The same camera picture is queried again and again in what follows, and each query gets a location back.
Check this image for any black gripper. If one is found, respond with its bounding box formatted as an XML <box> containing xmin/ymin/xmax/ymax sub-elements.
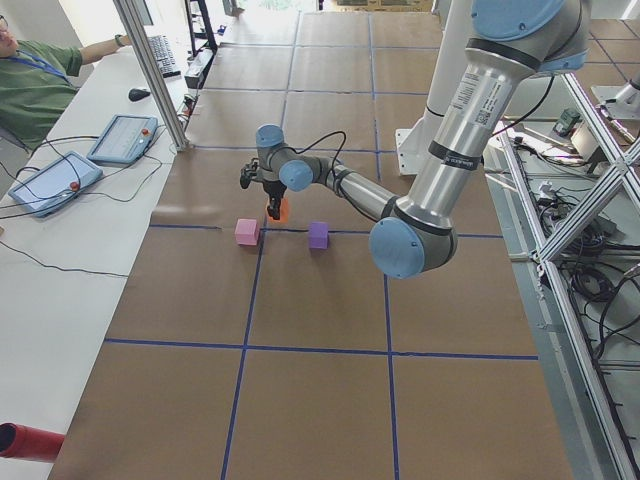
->
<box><xmin>262</xmin><ymin>180</ymin><xmax>286</xmax><ymax>219</ymax></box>

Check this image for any orange foam block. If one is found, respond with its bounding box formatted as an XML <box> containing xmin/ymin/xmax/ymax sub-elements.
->
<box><xmin>267</xmin><ymin>197</ymin><xmax>290</xmax><ymax>224</ymax></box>

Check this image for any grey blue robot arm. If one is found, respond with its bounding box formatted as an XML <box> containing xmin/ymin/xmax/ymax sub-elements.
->
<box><xmin>240</xmin><ymin>1</ymin><xmax>591</xmax><ymax>279</ymax></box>

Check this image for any pink foam block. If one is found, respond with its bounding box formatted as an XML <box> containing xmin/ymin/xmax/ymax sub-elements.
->
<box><xmin>234</xmin><ymin>218</ymin><xmax>260</xmax><ymax>246</ymax></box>

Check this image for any purple foam block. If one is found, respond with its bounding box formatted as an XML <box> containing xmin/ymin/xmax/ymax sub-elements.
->
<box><xmin>308</xmin><ymin>221</ymin><xmax>329</xmax><ymax>250</ymax></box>

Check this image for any far blue teach pendant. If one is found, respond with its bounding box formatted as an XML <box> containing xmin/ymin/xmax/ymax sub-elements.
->
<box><xmin>87</xmin><ymin>114</ymin><xmax>158</xmax><ymax>165</ymax></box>

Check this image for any blue teach pendant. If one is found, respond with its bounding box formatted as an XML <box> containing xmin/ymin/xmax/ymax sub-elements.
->
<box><xmin>87</xmin><ymin>114</ymin><xmax>158</xmax><ymax>165</ymax></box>
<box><xmin>8</xmin><ymin>151</ymin><xmax>103</xmax><ymax>217</ymax></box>

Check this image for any black computer mouse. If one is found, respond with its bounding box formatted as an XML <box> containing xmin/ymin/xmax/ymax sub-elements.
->
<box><xmin>128</xmin><ymin>88</ymin><xmax>151</xmax><ymax>102</ymax></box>

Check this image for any black keyboard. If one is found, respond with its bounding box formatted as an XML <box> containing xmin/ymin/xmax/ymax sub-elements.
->
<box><xmin>147</xmin><ymin>35</ymin><xmax>181</xmax><ymax>78</ymax></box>

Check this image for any near blue teach pendant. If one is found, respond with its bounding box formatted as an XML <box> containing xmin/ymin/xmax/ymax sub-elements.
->
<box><xmin>8</xmin><ymin>151</ymin><xmax>103</xmax><ymax>217</ymax></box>

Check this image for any person in green shirt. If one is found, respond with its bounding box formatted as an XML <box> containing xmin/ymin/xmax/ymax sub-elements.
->
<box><xmin>1</xmin><ymin>18</ymin><xmax>131</xmax><ymax>150</ymax></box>

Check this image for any red cylinder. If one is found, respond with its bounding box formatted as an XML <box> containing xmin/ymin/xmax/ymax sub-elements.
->
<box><xmin>1</xmin><ymin>423</ymin><xmax>65</xmax><ymax>463</ymax></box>

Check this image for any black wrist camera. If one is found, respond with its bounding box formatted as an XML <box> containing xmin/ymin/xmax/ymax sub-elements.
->
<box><xmin>239</xmin><ymin>158</ymin><xmax>263</xmax><ymax>190</ymax></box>

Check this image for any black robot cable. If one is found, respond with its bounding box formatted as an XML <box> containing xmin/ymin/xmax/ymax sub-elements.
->
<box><xmin>294</xmin><ymin>130</ymin><xmax>349</xmax><ymax>174</ymax></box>

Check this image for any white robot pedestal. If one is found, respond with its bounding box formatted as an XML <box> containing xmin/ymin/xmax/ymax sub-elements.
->
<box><xmin>395</xmin><ymin>0</ymin><xmax>472</xmax><ymax>176</ymax></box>

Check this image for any aluminium frame post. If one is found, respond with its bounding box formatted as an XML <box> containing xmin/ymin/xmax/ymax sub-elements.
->
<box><xmin>113</xmin><ymin>0</ymin><xmax>189</xmax><ymax>152</ymax></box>

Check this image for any black pendant cable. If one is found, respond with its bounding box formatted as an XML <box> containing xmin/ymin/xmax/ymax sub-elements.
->
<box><xmin>0</xmin><ymin>238</ymin><xmax>130</xmax><ymax>279</ymax></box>

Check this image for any aluminium frame right side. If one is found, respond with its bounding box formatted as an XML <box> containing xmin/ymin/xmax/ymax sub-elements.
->
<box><xmin>485</xmin><ymin>62</ymin><xmax>639</xmax><ymax>479</ymax></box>

